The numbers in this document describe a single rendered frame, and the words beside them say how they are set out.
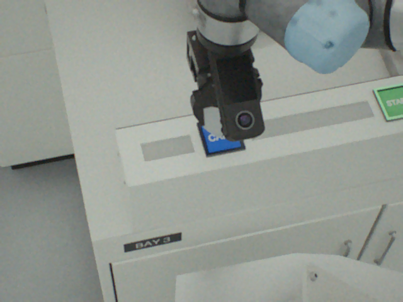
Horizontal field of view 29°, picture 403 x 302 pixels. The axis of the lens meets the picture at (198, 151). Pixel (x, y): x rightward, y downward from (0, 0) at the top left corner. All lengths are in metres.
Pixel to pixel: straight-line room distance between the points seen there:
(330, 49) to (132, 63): 0.63
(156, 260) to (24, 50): 0.67
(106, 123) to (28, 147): 0.81
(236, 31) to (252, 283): 0.41
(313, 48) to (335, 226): 0.63
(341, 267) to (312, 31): 0.50
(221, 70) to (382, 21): 0.19
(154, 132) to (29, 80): 0.79
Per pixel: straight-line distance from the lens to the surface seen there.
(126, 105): 1.27
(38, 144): 2.04
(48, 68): 1.80
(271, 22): 0.76
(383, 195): 1.28
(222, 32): 0.85
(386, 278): 1.16
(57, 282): 2.03
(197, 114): 0.98
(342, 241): 1.40
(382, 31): 0.85
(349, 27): 0.74
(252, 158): 1.05
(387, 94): 1.14
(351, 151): 1.11
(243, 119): 0.89
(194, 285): 1.12
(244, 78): 0.90
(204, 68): 0.93
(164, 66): 1.32
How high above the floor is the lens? 1.85
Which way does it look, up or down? 58 degrees down
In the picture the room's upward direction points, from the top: 3 degrees clockwise
